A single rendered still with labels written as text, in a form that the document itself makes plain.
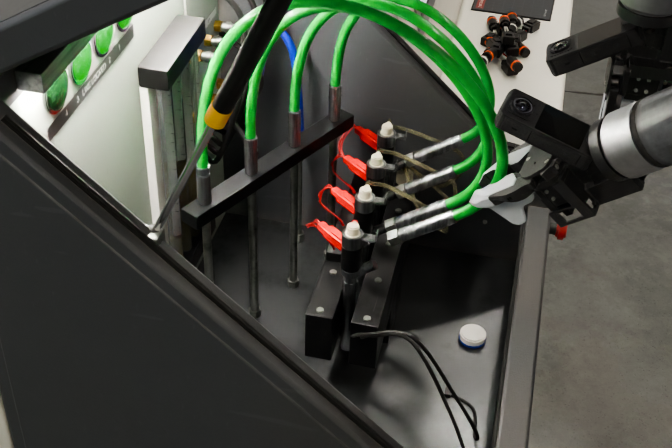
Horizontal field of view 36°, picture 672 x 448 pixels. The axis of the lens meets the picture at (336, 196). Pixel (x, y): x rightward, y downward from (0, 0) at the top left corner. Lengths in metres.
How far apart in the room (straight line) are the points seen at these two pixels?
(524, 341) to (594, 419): 1.24
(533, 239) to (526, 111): 0.48
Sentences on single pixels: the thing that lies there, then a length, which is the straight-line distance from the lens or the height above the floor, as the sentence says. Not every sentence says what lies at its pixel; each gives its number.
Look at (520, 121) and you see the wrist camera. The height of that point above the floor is 1.34.
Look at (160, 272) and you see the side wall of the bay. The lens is 0.97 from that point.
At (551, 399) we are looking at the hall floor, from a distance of 2.66.
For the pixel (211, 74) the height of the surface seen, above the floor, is 1.30.
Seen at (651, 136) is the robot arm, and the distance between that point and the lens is 1.07.
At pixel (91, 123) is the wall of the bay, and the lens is 1.19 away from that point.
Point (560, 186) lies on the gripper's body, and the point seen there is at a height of 1.27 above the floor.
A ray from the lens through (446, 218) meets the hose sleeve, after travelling 1.28.
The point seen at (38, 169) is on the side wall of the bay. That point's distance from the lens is 0.95.
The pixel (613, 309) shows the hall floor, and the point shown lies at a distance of 2.94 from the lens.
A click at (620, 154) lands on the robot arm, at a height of 1.34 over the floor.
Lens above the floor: 1.94
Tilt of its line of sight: 38 degrees down
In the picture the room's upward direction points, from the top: 2 degrees clockwise
